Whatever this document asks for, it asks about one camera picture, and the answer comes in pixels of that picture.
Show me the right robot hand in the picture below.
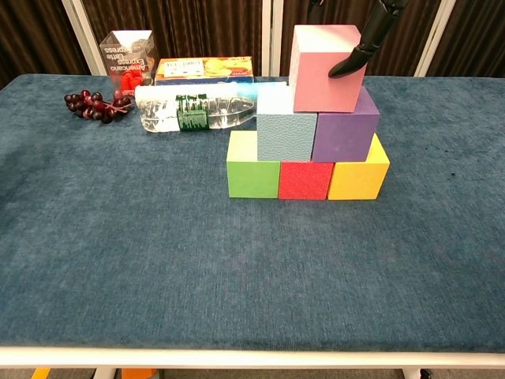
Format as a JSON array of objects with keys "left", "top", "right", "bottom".
[{"left": 307, "top": 0, "right": 407, "bottom": 79}]

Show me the pink cube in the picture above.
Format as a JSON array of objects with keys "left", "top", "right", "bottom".
[{"left": 288, "top": 24, "right": 366, "bottom": 114}]

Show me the purple cube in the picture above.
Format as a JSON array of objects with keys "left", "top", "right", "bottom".
[{"left": 310, "top": 85, "right": 381, "bottom": 163}]

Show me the light blue cube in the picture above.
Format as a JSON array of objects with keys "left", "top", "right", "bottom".
[{"left": 256, "top": 83, "right": 319, "bottom": 163}]

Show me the yellow cube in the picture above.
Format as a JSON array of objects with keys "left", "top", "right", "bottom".
[{"left": 326, "top": 133, "right": 391, "bottom": 201}]

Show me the green cube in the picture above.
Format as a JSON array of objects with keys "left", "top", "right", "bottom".
[{"left": 226, "top": 129, "right": 282, "bottom": 199}]

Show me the red cube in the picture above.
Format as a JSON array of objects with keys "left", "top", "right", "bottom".
[{"left": 277, "top": 159, "right": 335, "bottom": 201}]

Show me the brown curtain partition panel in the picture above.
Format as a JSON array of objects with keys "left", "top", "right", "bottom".
[
  {"left": 271, "top": 0, "right": 455, "bottom": 78},
  {"left": 413, "top": 0, "right": 505, "bottom": 78},
  {"left": 0, "top": 0, "right": 99, "bottom": 86},
  {"left": 62, "top": 0, "right": 273, "bottom": 77}
]

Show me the clear plastic water bottle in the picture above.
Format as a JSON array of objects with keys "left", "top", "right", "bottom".
[{"left": 140, "top": 93, "right": 257, "bottom": 133}]

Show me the orange cracker box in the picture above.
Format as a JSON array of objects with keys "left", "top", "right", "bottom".
[{"left": 154, "top": 55, "right": 256, "bottom": 86}]

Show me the white and cyan tube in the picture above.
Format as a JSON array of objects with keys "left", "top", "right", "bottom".
[{"left": 134, "top": 81, "right": 291, "bottom": 106}]

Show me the clear coffee capsule box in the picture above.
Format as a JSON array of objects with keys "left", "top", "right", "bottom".
[{"left": 98, "top": 29, "right": 161, "bottom": 98}]

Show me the dark red grape bunch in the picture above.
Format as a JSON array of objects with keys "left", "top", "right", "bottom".
[{"left": 64, "top": 89, "right": 135, "bottom": 125}]

